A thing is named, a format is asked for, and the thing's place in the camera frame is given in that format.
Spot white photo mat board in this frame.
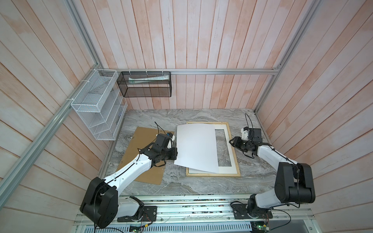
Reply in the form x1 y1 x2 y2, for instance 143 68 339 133
186 122 241 177

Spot light wooden picture frame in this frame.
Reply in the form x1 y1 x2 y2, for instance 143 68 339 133
186 121 241 177

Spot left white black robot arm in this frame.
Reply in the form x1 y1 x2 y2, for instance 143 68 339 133
80 147 177 228

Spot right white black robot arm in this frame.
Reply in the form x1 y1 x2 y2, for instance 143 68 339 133
229 136 316 218

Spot aluminium slotted base rails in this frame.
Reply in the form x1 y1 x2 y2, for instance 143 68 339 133
71 193 315 233

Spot paper sheet inside black basket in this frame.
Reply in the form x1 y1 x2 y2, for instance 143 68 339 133
128 75 170 84

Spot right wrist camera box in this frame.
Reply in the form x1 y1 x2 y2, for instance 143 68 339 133
248 128 263 143

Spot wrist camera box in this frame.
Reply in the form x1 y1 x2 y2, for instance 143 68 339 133
248 128 263 143
154 134 172 149

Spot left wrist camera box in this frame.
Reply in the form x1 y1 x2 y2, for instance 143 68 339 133
154 134 172 149

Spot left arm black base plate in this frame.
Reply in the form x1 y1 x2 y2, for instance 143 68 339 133
117 206 157 222

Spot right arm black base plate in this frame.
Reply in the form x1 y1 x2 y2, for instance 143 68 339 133
230 202 273 219

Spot black wire mesh basket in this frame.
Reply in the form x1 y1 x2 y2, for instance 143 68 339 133
117 71 173 98

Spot white wire mesh shelf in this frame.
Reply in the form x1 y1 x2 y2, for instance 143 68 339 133
71 69 128 141

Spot aluminium wall rail frame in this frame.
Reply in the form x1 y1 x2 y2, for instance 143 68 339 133
1 1 312 205

